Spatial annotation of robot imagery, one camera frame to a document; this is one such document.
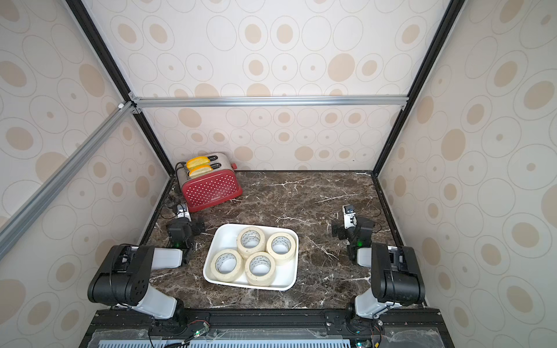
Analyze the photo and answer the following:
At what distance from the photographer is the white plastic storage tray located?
0.79 m

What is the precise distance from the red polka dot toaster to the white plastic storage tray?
0.18m

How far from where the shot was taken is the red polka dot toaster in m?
0.94
